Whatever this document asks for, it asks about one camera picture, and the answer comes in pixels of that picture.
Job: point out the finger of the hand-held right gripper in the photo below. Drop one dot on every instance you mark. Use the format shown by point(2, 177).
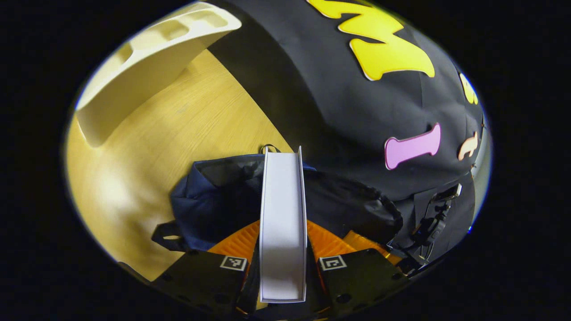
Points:
point(363, 243)

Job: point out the blue schoolbag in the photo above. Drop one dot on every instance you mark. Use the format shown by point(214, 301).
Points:
point(214, 200)

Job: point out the white bookshelf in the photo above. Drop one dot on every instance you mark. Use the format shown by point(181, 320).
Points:
point(147, 71)

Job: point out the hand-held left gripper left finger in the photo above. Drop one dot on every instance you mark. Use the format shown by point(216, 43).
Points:
point(200, 278)

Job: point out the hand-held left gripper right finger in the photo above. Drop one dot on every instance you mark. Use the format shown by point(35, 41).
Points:
point(357, 281)

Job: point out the white cover book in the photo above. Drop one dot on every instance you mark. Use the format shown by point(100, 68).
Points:
point(283, 223)

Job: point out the black backdrop cloth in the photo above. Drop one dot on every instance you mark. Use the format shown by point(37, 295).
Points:
point(348, 125)

